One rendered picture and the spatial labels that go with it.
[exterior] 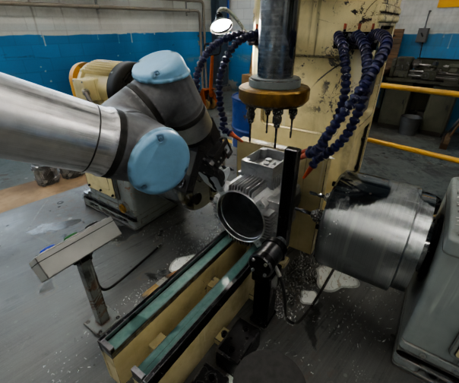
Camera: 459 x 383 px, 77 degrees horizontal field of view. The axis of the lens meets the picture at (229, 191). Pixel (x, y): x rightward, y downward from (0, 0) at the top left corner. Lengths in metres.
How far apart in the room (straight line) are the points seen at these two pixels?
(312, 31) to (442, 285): 0.69
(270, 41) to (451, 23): 5.15
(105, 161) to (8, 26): 5.74
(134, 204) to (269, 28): 0.71
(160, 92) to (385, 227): 0.50
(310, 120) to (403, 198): 0.41
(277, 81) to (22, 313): 0.89
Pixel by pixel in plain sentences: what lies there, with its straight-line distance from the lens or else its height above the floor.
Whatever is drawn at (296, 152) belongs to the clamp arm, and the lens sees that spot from 0.60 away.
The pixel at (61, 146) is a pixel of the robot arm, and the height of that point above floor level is 1.36.
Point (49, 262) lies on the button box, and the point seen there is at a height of 1.07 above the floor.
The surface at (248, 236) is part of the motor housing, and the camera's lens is 0.84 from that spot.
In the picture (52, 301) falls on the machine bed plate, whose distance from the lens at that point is 1.00.
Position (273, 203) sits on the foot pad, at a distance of 0.75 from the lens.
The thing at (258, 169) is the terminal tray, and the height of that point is 1.13.
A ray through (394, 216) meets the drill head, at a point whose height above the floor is 1.14.
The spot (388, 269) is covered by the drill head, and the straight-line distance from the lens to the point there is 0.69.
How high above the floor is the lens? 1.47
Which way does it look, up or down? 30 degrees down
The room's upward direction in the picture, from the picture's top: straight up
